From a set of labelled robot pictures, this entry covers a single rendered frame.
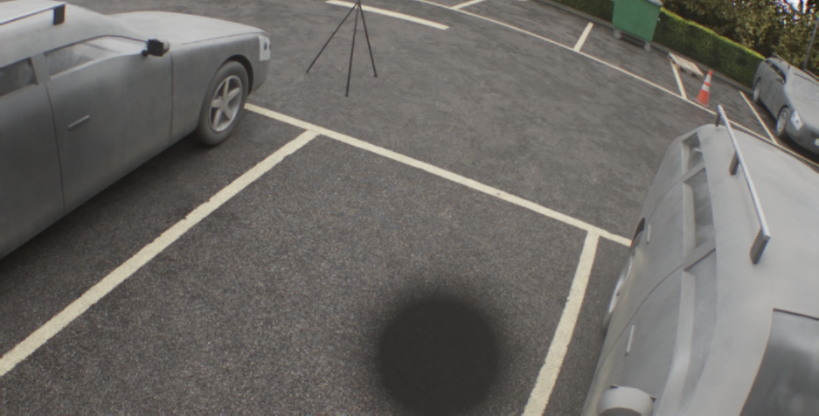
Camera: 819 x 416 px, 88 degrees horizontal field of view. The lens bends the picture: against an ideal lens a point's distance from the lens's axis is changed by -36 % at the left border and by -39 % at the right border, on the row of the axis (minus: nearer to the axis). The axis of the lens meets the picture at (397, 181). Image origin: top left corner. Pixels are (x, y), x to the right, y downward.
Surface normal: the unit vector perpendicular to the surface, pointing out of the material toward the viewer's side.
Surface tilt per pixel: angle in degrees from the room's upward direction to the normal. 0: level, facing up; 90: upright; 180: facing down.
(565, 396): 0
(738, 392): 30
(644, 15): 94
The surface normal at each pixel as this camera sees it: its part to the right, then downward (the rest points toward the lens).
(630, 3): -0.35, 0.46
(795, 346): -0.12, -0.68
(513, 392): 0.18, -0.87
